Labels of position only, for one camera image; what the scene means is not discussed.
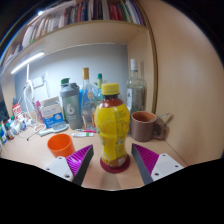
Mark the white wall power strip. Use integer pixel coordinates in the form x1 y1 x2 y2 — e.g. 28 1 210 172
31 75 45 89

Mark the red and white canister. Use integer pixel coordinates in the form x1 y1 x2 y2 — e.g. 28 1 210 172
12 103 23 120

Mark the clear glass liquor bottle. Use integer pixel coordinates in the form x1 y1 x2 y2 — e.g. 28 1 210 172
126 58 147 116

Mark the red pen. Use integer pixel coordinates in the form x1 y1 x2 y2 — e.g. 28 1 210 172
74 128 98 134

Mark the brown mug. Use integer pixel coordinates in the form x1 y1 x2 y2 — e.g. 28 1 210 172
129 110 172 143

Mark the wooden shelf unit with books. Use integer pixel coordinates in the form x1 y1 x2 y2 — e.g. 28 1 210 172
0 0 158 114

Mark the orange plastic cup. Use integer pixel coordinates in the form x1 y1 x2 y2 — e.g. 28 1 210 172
46 133 76 159

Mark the white and green tube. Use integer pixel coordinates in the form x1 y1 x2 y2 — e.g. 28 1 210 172
71 132 95 138

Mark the flat round red coaster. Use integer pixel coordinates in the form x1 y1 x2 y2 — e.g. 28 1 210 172
99 153 131 174

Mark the light blue hair brush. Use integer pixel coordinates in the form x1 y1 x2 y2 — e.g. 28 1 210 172
38 122 69 138

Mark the grey shaker bottle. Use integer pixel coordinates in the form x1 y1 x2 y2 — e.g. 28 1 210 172
59 78 84 130

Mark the yellow-label drink bottle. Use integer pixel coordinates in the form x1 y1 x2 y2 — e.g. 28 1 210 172
94 82 131 169

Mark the white LED light bar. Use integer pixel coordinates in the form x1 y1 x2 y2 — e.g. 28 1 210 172
10 51 46 75

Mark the white and blue carton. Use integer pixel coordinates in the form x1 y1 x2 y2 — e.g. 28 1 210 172
38 96 66 129

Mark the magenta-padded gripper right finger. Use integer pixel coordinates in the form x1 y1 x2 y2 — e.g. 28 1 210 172
130 142 185 186

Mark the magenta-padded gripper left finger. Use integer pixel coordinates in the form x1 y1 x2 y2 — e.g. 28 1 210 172
44 143 95 187

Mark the green-capped clear bottle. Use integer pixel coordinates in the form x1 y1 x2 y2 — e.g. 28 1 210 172
95 73 105 104

